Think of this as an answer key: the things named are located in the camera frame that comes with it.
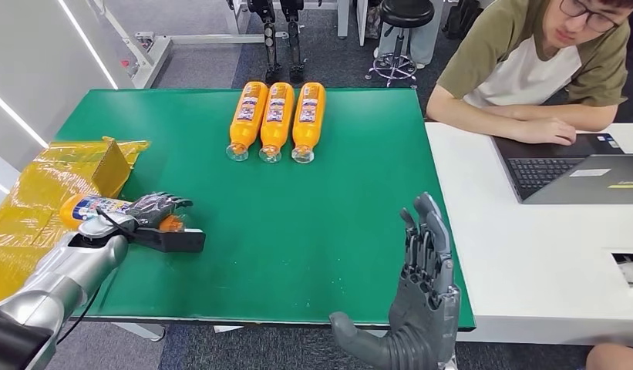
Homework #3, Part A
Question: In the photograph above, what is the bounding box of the standing humanoid robot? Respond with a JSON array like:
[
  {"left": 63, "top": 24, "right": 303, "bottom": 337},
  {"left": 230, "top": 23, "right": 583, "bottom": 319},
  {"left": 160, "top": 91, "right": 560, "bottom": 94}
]
[{"left": 247, "top": 0, "right": 307, "bottom": 86}]

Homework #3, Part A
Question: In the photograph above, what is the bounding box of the black round stool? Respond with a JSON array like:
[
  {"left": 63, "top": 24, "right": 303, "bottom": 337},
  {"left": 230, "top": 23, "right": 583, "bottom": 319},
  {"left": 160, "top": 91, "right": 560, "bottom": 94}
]
[{"left": 364, "top": 0, "right": 436, "bottom": 89}]

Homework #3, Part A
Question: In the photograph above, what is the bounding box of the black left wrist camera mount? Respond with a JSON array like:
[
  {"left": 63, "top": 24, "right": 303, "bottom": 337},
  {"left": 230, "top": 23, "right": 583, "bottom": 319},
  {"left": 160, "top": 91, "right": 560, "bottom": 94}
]
[{"left": 126, "top": 227, "right": 207, "bottom": 254}]

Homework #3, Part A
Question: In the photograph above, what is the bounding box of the person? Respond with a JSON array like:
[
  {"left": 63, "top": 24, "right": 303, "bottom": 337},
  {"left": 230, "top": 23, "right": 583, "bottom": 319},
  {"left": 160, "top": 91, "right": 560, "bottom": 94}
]
[
  {"left": 426, "top": 0, "right": 633, "bottom": 146},
  {"left": 372, "top": 0, "right": 453, "bottom": 70},
  {"left": 584, "top": 343, "right": 633, "bottom": 370}
]

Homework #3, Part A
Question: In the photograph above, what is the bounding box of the black bag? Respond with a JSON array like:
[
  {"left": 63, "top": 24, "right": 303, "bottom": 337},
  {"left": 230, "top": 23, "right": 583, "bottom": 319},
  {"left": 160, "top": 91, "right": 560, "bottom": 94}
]
[{"left": 443, "top": 0, "right": 482, "bottom": 41}]

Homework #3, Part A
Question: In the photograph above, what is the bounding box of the white metal stand frame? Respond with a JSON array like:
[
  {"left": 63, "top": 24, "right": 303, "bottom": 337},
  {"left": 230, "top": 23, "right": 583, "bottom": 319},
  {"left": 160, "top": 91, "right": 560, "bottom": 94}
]
[{"left": 86, "top": 0, "right": 291, "bottom": 90}]

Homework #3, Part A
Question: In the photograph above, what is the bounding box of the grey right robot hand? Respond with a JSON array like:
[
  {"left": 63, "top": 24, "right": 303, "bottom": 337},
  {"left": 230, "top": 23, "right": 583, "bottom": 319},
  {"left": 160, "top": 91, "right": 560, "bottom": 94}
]
[{"left": 328, "top": 192, "right": 461, "bottom": 370}]

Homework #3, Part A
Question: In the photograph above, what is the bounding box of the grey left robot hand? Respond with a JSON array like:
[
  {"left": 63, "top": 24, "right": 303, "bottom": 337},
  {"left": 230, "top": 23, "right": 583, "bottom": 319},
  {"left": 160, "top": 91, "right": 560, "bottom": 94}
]
[{"left": 122, "top": 191, "right": 194, "bottom": 232}]

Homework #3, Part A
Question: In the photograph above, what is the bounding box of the yellow wrapped cardboard box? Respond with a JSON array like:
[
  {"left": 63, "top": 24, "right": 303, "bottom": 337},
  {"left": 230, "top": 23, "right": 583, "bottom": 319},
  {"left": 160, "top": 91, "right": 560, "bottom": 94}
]
[{"left": 0, "top": 136, "right": 151, "bottom": 308}]

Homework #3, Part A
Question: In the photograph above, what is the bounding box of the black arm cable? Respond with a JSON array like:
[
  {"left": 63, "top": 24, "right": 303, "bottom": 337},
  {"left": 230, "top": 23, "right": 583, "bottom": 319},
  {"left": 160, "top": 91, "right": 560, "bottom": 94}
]
[{"left": 95, "top": 207, "right": 138, "bottom": 241}]

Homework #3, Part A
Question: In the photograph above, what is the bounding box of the orange juice bottle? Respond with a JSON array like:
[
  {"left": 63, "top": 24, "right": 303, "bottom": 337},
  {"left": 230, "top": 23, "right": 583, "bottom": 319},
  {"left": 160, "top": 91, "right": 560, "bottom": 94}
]
[
  {"left": 258, "top": 81, "right": 295, "bottom": 164},
  {"left": 59, "top": 193, "right": 187, "bottom": 234},
  {"left": 225, "top": 80, "right": 270, "bottom": 163},
  {"left": 291, "top": 81, "right": 328, "bottom": 165}
]

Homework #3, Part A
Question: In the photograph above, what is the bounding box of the white wall light strip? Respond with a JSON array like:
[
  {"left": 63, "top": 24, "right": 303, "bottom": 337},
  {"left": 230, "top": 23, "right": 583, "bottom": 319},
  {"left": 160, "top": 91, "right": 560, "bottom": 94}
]
[
  {"left": 58, "top": 0, "right": 119, "bottom": 91},
  {"left": 0, "top": 87, "right": 49, "bottom": 150}
]

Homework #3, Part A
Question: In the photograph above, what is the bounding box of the grey laptop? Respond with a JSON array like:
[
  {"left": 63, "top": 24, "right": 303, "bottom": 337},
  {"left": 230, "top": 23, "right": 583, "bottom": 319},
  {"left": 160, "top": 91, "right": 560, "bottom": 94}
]
[{"left": 492, "top": 133, "right": 633, "bottom": 206}]

